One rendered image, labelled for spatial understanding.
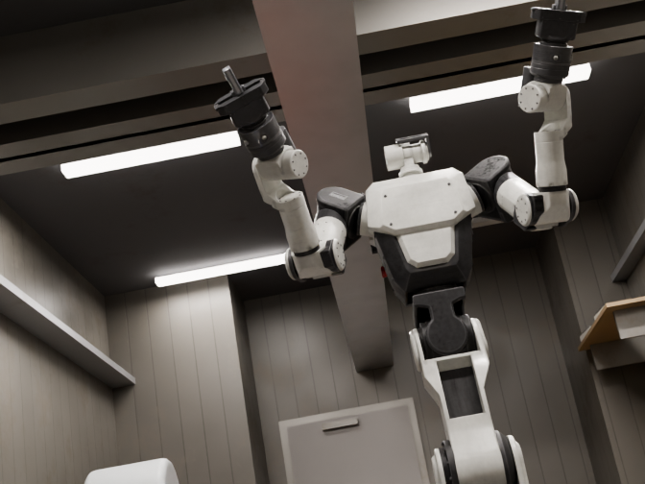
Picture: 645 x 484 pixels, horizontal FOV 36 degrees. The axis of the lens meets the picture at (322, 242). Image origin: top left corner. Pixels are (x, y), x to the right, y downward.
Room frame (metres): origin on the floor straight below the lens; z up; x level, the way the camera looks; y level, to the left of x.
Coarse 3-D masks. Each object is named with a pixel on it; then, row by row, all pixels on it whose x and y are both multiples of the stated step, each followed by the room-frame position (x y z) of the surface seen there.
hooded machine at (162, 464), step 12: (108, 468) 6.97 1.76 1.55; (120, 468) 6.91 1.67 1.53; (132, 468) 6.88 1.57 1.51; (144, 468) 6.85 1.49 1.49; (156, 468) 6.83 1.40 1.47; (168, 468) 6.94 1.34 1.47; (96, 480) 6.84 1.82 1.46; (108, 480) 6.82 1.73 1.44; (120, 480) 6.81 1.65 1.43; (132, 480) 6.80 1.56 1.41; (144, 480) 6.79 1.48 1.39; (156, 480) 6.78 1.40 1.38; (168, 480) 6.90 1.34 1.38
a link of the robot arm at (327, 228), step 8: (320, 224) 2.31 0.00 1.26; (328, 224) 2.30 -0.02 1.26; (336, 224) 2.31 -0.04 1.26; (320, 232) 2.28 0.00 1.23; (328, 232) 2.27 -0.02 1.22; (336, 232) 2.29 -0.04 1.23; (344, 232) 2.33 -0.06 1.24; (320, 240) 2.25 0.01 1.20; (336, 240) 2.18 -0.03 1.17; (344, 240) 2.33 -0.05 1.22; (336, 248) 2.17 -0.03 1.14; (288, 256) 2.20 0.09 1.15; (336, 256) 2.17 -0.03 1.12; (344, 256) 2.23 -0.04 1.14; (288, 264) 2.20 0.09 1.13; (336, 264) 2.18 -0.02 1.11; (344, 264) 2.22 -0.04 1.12; (288, 272) 2.21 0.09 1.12; (296, 272) 2.22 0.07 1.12; (336, 272) 2.24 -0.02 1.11; (344, 272) 2.24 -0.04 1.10; (304, 280) 2.27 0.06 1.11
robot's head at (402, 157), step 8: (400, 144) 2.36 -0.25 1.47; (408, 144) 2.37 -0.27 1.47; (416, 144) 2.37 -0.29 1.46; (384, 152) 2.39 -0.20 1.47; (392, 152) 2.35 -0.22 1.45; (400, 152) 2.35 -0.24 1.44; (408, 152) 2.36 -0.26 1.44; (416, 152) 2.36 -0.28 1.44; (392, 160) 2.36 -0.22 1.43; (400, 160) 2.36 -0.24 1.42; (408, 160) 2.37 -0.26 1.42; (416, 160) 2.38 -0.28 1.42; (424, 160) 2.38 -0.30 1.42; (392, 168) 2.38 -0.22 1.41; (400, 168) 2.39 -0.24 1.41; (408, 168) 2.36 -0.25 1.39
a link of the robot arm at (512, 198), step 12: (516, 180) 2.30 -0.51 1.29; (504, 192) 2.29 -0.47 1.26; (516, 192) 2.25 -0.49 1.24; (528, 192) 2.23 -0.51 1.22; (504, 204) 2.30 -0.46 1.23; (516, 204) 2.19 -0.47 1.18; (528, 204) 2.14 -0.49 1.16; (576, 204) 2.17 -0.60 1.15; (516, 216) 2.22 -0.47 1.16; (528, 216) 2.15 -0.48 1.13; (576, 216) 2.19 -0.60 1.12; (528, 228) 2.21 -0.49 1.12; (540, 228) 2.24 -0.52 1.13
